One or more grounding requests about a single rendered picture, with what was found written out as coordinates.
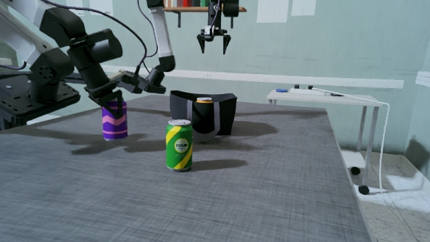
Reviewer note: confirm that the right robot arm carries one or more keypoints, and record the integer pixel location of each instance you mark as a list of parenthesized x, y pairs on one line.
[(49, 64)]

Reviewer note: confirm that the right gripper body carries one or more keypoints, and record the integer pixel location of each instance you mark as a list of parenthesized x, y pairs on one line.
[(96, 80)]

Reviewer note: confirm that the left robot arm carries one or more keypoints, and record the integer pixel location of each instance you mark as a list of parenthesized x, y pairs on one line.
[(166, 59)]

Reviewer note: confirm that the black tote bag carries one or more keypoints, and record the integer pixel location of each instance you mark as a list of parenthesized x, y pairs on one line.
[(206, 119)]

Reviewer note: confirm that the purple drink can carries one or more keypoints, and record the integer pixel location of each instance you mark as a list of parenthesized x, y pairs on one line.
[(115, 129)]

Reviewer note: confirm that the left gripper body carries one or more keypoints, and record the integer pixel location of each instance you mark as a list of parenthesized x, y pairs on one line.
[(215, 28)]

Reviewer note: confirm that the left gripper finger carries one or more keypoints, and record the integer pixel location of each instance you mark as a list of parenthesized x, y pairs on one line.
[(201, 42), (226, 40)]

